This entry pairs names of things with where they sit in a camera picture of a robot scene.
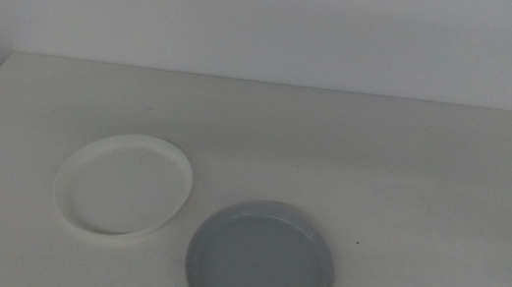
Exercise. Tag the grey shallow bowl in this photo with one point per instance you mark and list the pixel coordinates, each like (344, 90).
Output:
(259, 268)

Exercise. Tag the white shallow bowl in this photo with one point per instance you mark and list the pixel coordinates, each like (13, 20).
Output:
(124, 185)

